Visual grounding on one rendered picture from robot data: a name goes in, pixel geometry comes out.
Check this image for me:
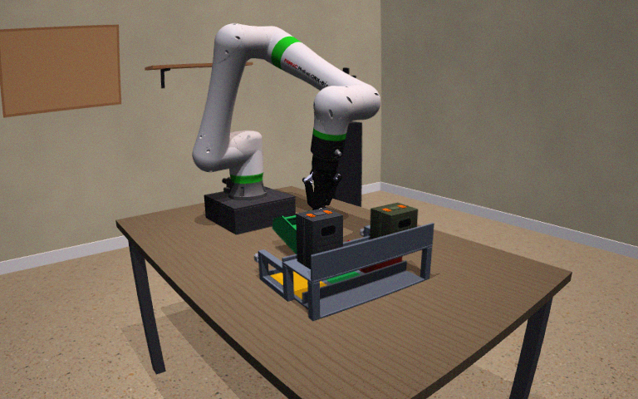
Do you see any red bin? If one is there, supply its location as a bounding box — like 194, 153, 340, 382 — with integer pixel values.
360, 257, 402, 273

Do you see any green bin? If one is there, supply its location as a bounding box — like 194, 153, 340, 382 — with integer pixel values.
272, 215, 297, 254

